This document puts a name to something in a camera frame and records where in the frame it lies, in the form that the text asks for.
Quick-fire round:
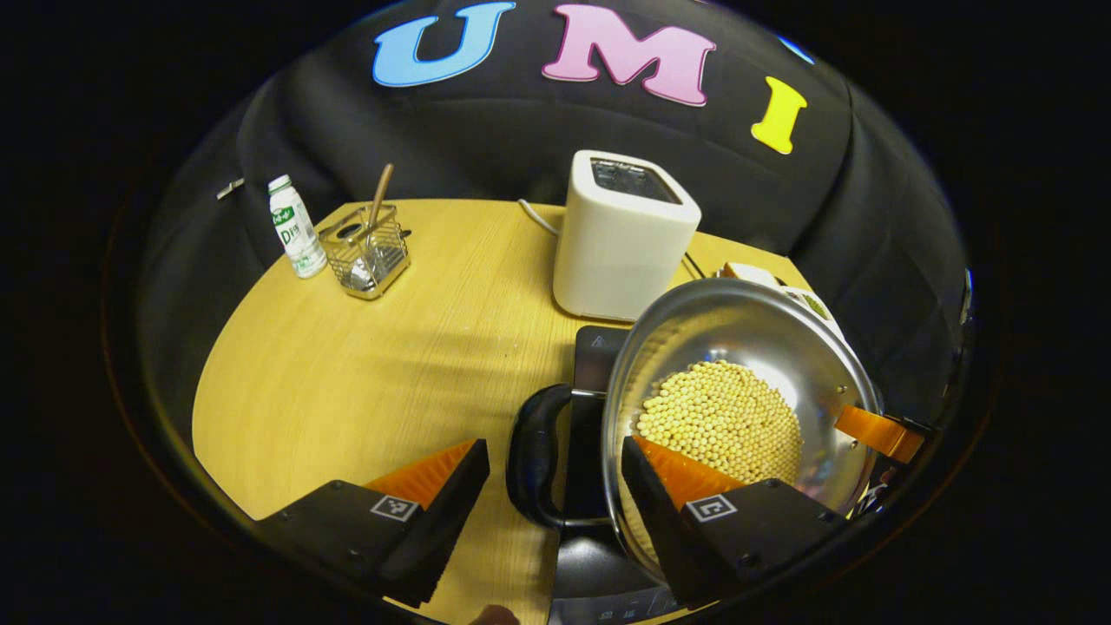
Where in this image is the pile of soybeans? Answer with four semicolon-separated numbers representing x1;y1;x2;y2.
636;360;804;487

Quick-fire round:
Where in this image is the white drink bottle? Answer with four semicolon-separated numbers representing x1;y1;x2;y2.
267;174;328;279

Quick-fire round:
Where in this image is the steel pot with black handles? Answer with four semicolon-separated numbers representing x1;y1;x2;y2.
506;278;884;591

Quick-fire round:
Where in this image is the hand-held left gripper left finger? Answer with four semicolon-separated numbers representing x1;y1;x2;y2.
256;438;492;609

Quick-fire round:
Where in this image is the black induction cooktop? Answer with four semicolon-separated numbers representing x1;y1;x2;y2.
547;326;695;625

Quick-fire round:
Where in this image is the white toaster cable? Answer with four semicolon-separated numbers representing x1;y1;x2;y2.
518;199;562;238

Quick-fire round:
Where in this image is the black backdrop cloth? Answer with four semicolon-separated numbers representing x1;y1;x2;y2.
139;0;973;426

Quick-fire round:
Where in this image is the wire utensil basket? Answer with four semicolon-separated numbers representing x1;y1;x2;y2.
319;204;411;300

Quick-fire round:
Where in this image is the sandwich with lettuce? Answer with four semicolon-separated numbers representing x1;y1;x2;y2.
719;262;786;292

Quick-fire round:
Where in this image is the white toaster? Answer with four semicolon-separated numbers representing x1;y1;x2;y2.
553;149;702;322

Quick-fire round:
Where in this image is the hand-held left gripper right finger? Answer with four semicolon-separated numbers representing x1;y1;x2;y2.
621;435;845;608

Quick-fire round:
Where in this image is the divided white dish of beans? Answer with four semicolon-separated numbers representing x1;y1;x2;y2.
781;285;845;341

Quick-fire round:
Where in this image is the wooden-handled spoon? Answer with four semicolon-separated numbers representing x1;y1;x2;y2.
365;163;394;253

